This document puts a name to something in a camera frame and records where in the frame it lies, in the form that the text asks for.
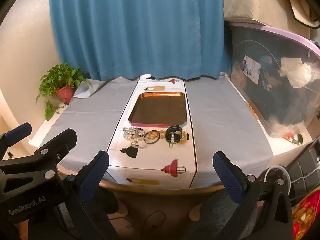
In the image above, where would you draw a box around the person's grey trouser leg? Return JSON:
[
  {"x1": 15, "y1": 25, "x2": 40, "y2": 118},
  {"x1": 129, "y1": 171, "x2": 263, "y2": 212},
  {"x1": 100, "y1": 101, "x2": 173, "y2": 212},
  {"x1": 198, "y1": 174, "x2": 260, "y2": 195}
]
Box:
[{"x1": 184, "y1": 187, "x2": 244, "y2": 240}]

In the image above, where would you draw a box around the red green small packet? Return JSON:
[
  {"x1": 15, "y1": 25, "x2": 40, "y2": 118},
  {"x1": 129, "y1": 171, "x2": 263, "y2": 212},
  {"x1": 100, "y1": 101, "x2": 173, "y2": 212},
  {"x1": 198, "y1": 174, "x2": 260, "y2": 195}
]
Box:
[{"x1": 282, "y1": 133, "x2": 304, "y2": 146}]

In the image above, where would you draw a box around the beige line-drawing cloth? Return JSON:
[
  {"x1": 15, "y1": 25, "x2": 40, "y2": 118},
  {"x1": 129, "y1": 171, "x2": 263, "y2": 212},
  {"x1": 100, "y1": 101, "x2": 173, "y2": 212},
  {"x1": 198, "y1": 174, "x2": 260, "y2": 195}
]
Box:
[{"x1": 106, "y1": 189, "x2": 225, "y2": 240}]

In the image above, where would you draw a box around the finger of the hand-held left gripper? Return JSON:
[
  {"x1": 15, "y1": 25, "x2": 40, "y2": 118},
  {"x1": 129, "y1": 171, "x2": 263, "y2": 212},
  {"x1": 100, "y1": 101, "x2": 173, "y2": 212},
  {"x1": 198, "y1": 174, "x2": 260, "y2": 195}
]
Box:
[
  {"x1": 0, "y1": 128, "x2": 78, "y2": 193},
  {"x1": 0, "y1": 122, "x2": 33, "y2": 161}
]

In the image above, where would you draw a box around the white plastic bag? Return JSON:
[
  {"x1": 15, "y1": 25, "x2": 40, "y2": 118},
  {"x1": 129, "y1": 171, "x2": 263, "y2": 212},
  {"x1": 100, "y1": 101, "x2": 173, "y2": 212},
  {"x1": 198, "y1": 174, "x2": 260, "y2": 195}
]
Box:
[{"x1": 279, "y1": 57, "x2": 320, "y2": 89}]

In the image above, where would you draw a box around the clear storage box purple lid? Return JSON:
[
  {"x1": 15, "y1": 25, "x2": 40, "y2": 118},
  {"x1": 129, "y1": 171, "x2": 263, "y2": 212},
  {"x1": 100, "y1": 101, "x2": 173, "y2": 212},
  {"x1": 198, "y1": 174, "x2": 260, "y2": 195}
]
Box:
[{"x1": 228, "y1": 21, "x2": 320, "y2": 139}]

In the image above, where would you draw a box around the beige cover cloth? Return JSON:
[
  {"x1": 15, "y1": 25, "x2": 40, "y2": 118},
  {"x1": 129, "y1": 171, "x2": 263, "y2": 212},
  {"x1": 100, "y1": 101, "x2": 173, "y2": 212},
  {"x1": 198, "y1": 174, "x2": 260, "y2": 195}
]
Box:
[{"x1": 222, "y1": 0, "x2": 314, "y2": 28}]

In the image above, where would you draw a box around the white cable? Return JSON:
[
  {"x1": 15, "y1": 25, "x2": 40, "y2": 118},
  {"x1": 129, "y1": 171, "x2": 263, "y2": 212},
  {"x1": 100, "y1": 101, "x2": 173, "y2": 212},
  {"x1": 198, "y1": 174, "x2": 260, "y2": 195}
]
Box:
[{"x1": 290, "y1": 159, "x2": 320, "y2": 183}]

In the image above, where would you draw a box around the green leafy plant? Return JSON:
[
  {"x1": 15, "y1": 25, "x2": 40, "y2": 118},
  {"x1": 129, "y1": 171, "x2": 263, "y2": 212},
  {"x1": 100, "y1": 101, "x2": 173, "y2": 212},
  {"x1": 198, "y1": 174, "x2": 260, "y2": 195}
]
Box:
[{"x1": 36, "y1": 62, "x2": 90, "y2": 122}]

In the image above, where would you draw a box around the red plant pot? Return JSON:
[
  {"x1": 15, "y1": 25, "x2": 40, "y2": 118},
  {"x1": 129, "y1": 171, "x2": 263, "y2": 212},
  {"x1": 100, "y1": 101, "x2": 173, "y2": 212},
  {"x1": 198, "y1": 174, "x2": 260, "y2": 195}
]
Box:
[{"x1": 55, "y1": 85, "x2": 76, "y2": 105}]

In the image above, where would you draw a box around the red floral cloth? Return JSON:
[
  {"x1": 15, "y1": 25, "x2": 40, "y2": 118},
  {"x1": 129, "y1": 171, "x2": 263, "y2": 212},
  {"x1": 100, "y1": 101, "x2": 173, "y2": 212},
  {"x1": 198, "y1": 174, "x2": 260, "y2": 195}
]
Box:
[{"x1": 292, "y1": 190, "x2": 320, "y2": 240}]

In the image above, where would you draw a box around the grey white printed tablecloth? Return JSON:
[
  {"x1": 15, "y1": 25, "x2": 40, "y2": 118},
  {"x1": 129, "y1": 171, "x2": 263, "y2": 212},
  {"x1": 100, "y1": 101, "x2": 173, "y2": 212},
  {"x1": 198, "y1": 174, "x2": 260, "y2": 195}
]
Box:
[{"x1": 31, "y1": 74, "x2": 275, "y2": 190}]

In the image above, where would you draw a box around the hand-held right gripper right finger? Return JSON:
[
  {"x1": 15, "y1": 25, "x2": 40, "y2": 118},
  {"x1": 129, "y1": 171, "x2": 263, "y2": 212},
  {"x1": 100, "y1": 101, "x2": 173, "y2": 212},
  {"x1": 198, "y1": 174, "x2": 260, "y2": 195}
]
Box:
[{"x1": 212, "y1": 151, "x2": 293, "y2": 240}]

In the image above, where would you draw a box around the white round device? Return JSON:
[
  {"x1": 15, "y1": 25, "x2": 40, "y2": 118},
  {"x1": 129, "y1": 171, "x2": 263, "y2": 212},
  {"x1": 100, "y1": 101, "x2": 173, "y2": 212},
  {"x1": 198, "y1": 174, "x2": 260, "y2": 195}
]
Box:
[{"x1": 262, "y1": 165, "x2": 292, "y2": 195}]

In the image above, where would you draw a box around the dark and white bead bracelet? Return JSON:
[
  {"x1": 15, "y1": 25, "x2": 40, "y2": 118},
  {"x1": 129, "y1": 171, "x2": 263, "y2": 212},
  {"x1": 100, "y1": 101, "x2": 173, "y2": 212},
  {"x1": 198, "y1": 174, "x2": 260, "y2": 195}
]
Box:
[{"x1": 130, "y1": 127, "x2": 146, "y2": 138}]

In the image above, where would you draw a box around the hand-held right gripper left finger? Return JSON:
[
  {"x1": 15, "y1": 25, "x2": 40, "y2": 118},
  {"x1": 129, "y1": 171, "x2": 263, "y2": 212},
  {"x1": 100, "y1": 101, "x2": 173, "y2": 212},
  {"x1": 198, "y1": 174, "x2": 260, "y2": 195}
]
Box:
[{"x1": 54, "y1": 150, "x2": 118, "y2": 240}]

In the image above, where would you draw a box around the brown metal bangle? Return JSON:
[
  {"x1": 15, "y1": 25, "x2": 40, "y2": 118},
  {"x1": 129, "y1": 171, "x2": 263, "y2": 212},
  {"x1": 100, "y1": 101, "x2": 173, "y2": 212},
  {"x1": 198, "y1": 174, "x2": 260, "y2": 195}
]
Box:
[{"x1": 144, "y1": 130, "x2": 161, "y2": 145}]

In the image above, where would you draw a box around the blue curtain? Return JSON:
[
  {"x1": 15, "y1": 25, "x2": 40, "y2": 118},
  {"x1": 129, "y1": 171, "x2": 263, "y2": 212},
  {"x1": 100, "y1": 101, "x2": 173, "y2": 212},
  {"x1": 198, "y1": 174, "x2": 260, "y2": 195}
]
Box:
[{"x1": 49, "y1": 0, "x2": 232, "y2": 81}]

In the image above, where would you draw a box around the red black patterned cloth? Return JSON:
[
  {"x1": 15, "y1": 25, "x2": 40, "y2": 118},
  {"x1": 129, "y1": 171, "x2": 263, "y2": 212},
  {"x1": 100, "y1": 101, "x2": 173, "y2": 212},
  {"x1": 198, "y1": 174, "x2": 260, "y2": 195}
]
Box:
[{"x1": 285, "y1": 0, "x2": 320, "y2": 29}]

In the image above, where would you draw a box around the yellow bead bracelet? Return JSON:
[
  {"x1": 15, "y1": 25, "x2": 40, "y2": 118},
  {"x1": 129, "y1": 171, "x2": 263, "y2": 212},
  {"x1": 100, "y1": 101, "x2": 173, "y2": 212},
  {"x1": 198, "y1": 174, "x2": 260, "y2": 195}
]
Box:
[{"x1": 146, "y1": 129, "x2": 188, "y2": 146}]

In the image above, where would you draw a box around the black cabinet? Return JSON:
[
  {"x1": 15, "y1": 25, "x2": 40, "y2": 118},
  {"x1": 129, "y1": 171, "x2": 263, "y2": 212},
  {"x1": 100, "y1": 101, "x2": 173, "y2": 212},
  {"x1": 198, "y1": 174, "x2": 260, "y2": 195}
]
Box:
[{"x1": 286, "y1": 136, "x2": 320, "y2": 207}]

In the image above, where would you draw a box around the black green watch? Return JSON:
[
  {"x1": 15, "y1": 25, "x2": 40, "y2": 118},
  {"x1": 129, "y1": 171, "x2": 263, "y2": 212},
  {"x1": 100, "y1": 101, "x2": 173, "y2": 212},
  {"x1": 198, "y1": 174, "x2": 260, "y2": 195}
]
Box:
[{"x1": 165, "y1": 125, "x2": 190, "y2": 143}]

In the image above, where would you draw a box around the pink metal tray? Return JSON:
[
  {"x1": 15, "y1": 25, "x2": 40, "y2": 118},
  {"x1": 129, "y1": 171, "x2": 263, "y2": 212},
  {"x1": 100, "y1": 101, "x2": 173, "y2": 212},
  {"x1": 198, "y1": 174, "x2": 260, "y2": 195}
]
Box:
[{"x1": 128, "y1": 91, "x2": 188, "y2": 127}]

